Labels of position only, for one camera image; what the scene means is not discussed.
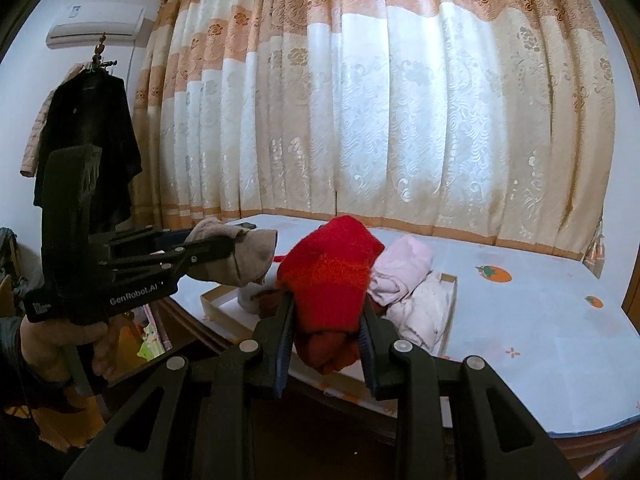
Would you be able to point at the person's left hand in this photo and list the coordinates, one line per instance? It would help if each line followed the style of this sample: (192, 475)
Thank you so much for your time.
(42, 350)

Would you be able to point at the stack of papers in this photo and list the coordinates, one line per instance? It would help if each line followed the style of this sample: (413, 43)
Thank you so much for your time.
(150, 340)

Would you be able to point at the wooden coat rack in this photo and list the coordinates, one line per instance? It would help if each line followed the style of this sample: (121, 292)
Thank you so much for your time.
(101, 55)

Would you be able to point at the black coat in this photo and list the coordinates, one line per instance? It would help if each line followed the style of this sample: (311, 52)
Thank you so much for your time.
(90, 135)

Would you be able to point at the curtain tassel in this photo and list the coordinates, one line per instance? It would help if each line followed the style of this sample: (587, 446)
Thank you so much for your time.
(593, 250)

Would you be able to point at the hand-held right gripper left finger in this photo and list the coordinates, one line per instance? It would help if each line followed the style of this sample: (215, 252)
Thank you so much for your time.
(282, 350)

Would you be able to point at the beige sock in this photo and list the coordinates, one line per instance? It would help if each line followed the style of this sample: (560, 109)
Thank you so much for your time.
(240, 255)

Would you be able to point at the dark red sock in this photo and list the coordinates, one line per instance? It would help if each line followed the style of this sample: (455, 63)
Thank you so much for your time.
(265, 305)

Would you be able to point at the pale beige dotted underwear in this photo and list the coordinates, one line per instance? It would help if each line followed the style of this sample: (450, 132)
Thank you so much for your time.
(425, 310)

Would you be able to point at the person's left forearm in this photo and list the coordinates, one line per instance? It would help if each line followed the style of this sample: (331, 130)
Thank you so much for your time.
(10, 360)

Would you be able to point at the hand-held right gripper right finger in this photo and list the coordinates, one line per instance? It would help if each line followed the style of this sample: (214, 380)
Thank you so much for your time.
(367, 355)

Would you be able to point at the cream and orange curtain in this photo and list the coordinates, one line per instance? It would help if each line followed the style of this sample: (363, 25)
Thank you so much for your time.
(375, 110)

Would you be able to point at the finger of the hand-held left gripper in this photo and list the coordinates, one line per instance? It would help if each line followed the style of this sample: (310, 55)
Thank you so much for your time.
(150, 241)
(170, 262)

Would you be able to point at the shallow cardboard box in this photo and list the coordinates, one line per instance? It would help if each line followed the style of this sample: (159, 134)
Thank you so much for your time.
(220, 305)

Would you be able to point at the beige padded jacket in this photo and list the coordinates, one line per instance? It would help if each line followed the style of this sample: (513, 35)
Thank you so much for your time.
(37, 135)

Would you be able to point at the white underwear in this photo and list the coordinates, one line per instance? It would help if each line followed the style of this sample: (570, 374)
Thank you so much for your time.
(247, 295)

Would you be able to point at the white air conditioner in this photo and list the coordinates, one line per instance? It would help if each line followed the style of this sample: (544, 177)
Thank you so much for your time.
(95, 25)

